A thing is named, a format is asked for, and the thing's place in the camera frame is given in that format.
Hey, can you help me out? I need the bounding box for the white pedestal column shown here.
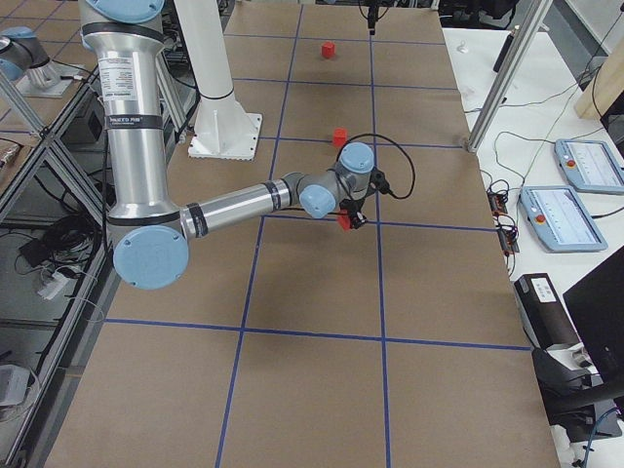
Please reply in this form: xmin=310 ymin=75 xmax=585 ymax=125
xmin=175 ymin=1 xmax=262 ymax=161

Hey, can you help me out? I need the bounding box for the black box with label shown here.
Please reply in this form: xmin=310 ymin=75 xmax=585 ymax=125
xmin=514 ymin=273 xmax=580 ymax=351

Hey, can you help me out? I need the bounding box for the red block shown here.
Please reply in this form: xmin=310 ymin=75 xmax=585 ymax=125
xmin=336 ymin=213 xmax=352 ymax=231
xmin=331 ymin=127 xmax=348 ymax=148
xmin=321 ymin=41 xmax=335 ymax=59

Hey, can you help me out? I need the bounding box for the near black camera cable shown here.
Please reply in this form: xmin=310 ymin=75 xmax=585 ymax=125
xmin=335 ymin=134 xmax=416 ymax=200

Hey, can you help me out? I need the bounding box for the teach pendant near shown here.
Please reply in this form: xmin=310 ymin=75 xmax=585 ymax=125
xmin=520 ymin=185 xmax=608 ymax=253

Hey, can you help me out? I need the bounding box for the aluminium frame post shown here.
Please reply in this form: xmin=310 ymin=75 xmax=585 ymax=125
xmin=465 ymin=0 xmax=553 ymax=153

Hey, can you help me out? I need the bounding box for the black monitor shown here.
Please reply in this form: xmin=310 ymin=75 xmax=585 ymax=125
xmin=564 ymin=248 xmax=623 ymax=379

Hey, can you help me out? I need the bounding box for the teach pendant far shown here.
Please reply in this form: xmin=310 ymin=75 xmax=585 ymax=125
xmin=555 ymin=139 xmax=623 ymax=195

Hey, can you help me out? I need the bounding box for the teach pendant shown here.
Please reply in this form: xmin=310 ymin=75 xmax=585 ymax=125
xmin=555 ymin=139 xmax=623 ymax=195
xmin=520 ymin=185 xmax=608 ymax=253

